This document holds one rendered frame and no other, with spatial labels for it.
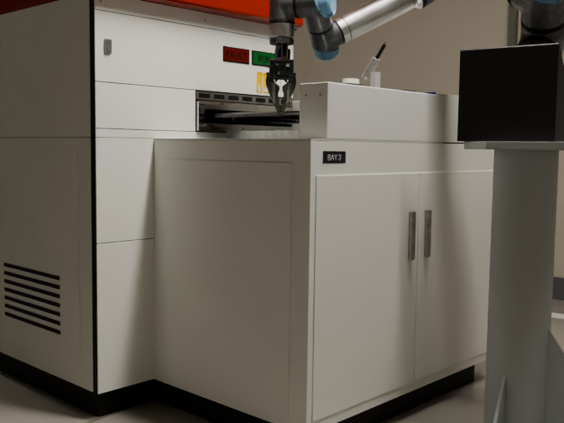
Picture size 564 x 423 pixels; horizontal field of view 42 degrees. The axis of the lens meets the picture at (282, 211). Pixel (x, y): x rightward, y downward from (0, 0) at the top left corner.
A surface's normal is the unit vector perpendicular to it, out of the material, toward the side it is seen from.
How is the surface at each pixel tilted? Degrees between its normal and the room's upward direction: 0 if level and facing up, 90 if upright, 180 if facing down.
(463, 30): 90
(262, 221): 90
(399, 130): 90
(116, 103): 90
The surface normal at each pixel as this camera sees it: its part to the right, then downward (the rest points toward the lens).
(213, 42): 0.72, 0.07
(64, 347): -0.69, 0.05
